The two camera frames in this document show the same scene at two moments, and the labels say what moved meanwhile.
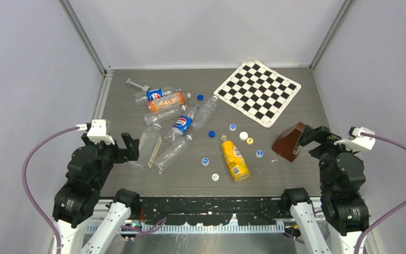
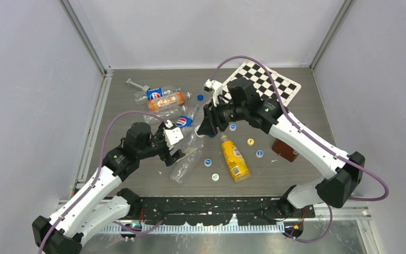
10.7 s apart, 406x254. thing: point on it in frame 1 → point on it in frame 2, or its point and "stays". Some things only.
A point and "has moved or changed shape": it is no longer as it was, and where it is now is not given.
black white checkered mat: x=258 y=91 stays
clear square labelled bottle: x=149 y=142 has moved or changed shape
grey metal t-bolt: x=146 y=88 stays
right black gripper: x=327 y=138 → x=211 y=121
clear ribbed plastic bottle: x=171 y=155 → x=183 y=168
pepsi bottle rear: x=144 y=97 stays
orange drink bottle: x=174 y=100 stays
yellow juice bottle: x=235 y=161 stays
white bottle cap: x=243 y=136 → x=196 y=129
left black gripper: x=130 y=152 → x=167 y=153
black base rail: x=248 y=211 stays
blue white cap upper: x=232 y=127 stays
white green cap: x=215 y=177 stays
